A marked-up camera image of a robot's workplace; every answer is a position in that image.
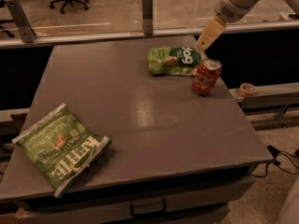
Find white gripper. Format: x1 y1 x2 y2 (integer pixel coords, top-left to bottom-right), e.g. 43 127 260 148
194 0 260 52

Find green rice chip bag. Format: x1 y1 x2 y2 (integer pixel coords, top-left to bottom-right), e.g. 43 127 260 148
148 47 206 77

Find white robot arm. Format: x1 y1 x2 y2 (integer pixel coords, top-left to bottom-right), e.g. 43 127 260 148
194 0 299 52

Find red coke can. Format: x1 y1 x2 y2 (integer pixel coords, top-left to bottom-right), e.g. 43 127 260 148
192 59 221 96

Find green jalapeno kettle chip bag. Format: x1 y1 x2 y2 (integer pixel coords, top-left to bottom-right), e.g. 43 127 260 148
12 104 111 198

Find orange tape roll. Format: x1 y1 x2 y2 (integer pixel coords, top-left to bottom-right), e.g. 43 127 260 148
239 83 257 97

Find metal railing ledge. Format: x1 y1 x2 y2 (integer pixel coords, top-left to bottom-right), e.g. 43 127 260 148
0 20 299 49

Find grey table drawer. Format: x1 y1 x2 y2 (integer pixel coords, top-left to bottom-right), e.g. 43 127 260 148
16 175 254 224

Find middle metal glass bracket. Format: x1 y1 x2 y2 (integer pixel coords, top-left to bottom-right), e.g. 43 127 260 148
142 0 153 35

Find metal glass bracket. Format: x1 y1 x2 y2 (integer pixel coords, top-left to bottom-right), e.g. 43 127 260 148
142 0 153 35
5 0 36 43

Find black floor cable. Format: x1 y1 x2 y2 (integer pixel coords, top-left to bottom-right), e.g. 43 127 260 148
250 145 299 179

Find left metal glass bracket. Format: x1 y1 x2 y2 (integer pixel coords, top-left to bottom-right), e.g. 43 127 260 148
5 0 36 43

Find black drawer handle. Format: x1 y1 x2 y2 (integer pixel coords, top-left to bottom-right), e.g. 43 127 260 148
130 198 167 218

